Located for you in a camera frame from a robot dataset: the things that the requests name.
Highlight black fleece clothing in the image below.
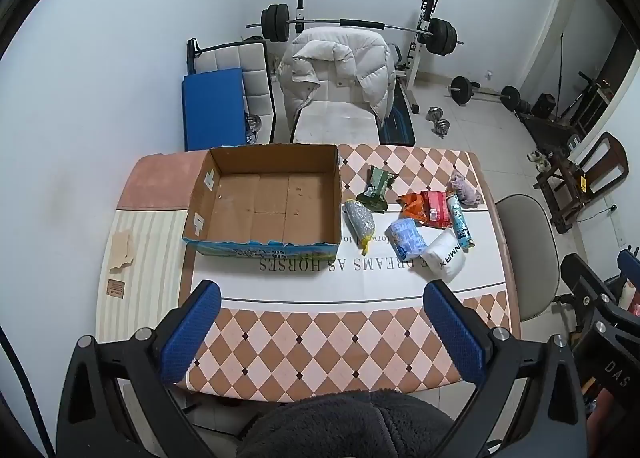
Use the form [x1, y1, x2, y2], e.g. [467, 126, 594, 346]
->
[235, 388, 461, 458]

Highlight blue tissue packet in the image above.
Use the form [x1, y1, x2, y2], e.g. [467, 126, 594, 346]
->
[385, 218, 428, 261]

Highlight white padded chair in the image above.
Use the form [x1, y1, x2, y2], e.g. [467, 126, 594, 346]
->
[187, 38, 276, 145]

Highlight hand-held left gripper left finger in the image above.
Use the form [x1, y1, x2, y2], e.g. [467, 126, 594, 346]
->
[55, 280, 223, 458]

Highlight black box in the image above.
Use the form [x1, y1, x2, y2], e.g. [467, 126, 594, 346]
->
[532, 94, 556, 119]

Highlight orange snack packet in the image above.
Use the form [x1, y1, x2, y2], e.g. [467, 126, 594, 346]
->
[397, 192, 428, 226]

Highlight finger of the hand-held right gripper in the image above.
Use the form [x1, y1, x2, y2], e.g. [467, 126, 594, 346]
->
[560, 254, 621, 311]
[616, 249, 640, 291]

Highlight black exercise machine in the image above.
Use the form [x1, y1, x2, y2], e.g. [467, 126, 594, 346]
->
[555, 32, 621, 139]

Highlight green snack packet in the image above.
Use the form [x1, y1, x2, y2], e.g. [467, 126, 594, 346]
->
[357, 165, 398, 213]

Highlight torn beige paper scrap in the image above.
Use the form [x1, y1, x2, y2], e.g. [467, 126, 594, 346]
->
[110, 232, 137, 271]

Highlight dark low platform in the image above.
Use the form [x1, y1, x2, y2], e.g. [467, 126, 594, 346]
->
[520, 112, 581, 159]

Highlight white soft packet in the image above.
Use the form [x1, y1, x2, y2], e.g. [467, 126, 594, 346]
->
[420, 229, 467, 283]

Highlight pink cloth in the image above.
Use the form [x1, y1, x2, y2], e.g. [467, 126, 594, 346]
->
[447, 170, 482, 209]

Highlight striped beige table mat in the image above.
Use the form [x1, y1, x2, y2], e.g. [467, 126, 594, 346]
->
[95, 153, 211, 345]

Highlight light blue long packet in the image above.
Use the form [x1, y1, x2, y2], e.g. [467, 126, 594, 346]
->
[446, 191, 476, 251]

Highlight blue folded mat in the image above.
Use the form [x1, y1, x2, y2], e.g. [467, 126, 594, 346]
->
[181, 68, 247, 153]

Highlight cardboard box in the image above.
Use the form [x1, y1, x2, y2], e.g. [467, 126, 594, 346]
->
[182, 144, 345, 263]

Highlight white puffer jacket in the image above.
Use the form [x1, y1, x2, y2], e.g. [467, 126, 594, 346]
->
[276, 26, 396, 121]

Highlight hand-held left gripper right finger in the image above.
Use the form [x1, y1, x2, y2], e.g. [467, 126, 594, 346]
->
[422, 279, 588, 458]

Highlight brown wooden chair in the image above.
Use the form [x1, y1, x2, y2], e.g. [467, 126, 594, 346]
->
[534, 132, 630, 235]

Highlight silver packet with yellow end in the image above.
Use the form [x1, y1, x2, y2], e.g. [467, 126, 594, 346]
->
[342, 199, 377, 256]

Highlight red snack packet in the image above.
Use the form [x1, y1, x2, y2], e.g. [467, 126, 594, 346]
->
[420, 190, 453, 229]

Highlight short barbell with black plates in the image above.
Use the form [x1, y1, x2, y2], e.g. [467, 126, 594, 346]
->
[448, 76, 522, 112]

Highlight beige round chair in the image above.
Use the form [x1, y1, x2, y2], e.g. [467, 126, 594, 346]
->
[495, 194, 562, 323]

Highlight black power cable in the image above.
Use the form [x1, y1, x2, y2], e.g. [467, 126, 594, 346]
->
[570, 207, 619, 225]

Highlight black padded bench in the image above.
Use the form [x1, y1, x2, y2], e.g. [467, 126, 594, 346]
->
[377, 88, 417, 146]

